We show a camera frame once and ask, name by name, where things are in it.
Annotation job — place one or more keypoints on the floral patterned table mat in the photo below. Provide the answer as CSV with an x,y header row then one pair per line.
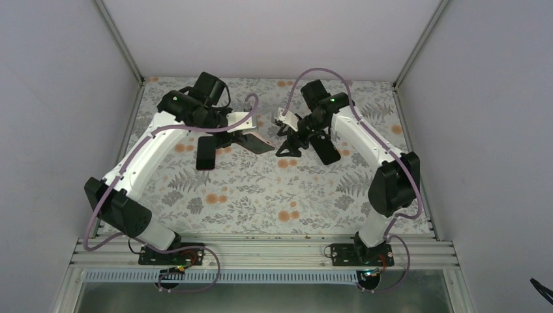
x,y
255,194

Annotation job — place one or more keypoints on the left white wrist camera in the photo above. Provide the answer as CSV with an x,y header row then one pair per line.
x,y
242,121

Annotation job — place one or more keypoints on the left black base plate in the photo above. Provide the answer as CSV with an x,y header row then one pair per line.
x,y
188,254

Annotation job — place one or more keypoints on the aluminium rail frame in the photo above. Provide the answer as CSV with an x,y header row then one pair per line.
x,y
279,251

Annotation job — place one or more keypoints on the black object at edge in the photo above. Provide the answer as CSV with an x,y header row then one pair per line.
x,y
544,291

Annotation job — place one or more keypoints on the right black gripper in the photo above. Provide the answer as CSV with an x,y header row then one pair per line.
x,y
291,136

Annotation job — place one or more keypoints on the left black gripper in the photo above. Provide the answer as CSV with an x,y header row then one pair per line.
x,y
229,139

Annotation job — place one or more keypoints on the grey slotted cable duct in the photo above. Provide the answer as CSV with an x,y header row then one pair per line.
x,y
226,276

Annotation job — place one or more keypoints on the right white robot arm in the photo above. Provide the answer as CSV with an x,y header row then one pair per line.
x,y
396,180

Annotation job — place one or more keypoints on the black phone case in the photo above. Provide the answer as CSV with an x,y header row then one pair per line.
x,y
325,149

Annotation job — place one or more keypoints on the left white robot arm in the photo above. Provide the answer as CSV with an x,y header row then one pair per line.
x,y
114,198

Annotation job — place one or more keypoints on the magenta phone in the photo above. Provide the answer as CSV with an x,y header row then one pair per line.
x,y
206,153

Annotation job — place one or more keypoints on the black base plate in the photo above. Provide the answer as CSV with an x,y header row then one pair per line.
x,y
188,254
351,255

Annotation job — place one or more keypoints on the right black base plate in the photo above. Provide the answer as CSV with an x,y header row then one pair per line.
x,y
351,255

